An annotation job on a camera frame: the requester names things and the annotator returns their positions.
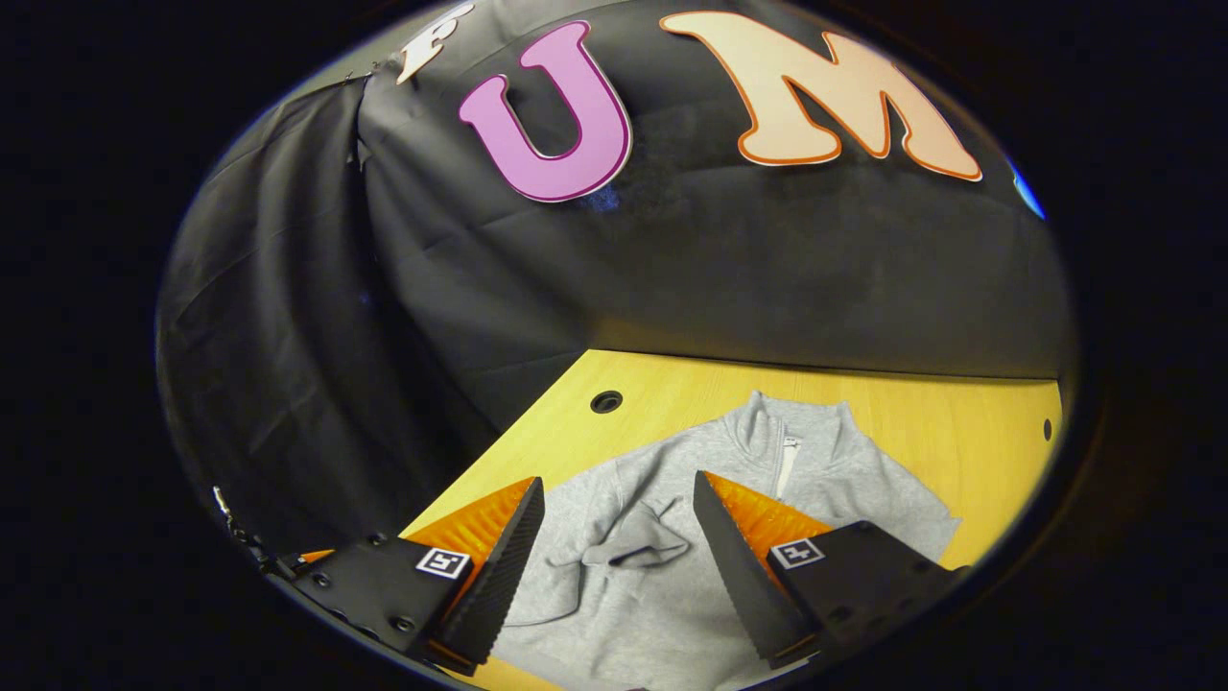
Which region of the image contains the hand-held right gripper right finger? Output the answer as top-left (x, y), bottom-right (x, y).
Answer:
top-left (693, 470), bottom-right (970, 671)

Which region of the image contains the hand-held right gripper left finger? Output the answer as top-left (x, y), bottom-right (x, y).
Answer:
top-left (273, 475), bottom-right (546, 676)

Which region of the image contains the grey zip-neck sweatshirt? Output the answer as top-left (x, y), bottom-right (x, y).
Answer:
top-left (489, 389), bottom-right (963, 691)

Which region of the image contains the black backdrop cloth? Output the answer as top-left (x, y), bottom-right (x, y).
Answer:
top-left (155, 0), bottom-right (1075, 577)

